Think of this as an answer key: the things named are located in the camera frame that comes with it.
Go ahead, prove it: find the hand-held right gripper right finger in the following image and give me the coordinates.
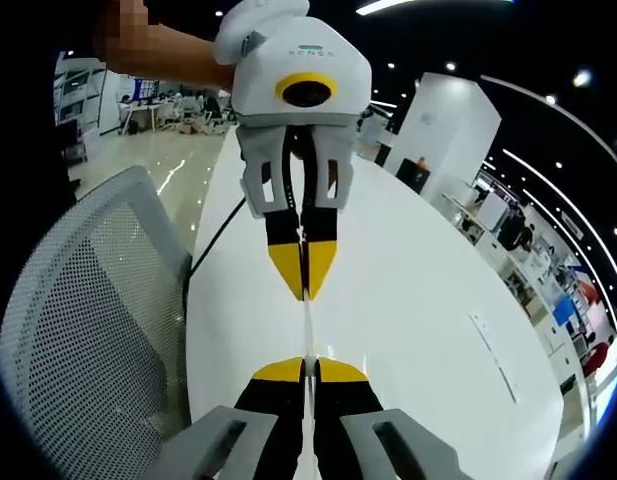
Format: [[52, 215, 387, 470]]
[[314, 356, 475, 480]]

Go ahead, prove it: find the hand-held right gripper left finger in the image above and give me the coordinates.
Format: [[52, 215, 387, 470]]
[[151, 355, 307, 480]]

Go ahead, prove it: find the clear food packaging bag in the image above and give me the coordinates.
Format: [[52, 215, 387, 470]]
[[297, 224, 322, 480]]

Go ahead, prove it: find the black cabinet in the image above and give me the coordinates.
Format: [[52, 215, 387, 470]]
[[394, 156, 433, 195]]

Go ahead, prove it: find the white square pillar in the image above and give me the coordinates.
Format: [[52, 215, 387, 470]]
[[386, 71, 504, 197]]

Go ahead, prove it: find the grey mesh office chair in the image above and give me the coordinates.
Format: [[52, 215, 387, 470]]
[[0, 164, 195, 480]]

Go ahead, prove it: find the ceiling air vent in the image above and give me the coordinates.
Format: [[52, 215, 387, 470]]
[[559, 211, 585, 240]]

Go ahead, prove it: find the red chair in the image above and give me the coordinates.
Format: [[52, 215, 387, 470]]
[[581, 342, 611, 372]]

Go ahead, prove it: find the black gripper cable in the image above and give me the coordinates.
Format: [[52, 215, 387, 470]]
[[184, 196, 248, 314]]

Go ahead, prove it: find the table cable slot cover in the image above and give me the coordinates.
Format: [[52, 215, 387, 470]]
[[466, 312, 520, 406]]

